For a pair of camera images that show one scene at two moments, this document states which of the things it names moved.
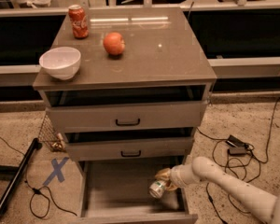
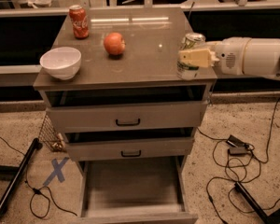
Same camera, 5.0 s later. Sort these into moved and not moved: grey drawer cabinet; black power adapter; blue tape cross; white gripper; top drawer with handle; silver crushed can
Moved: white gripper; silver crushed can
Not moved: blue tape cross; grey drawer cabinet; top drawer with handle; black power adapter
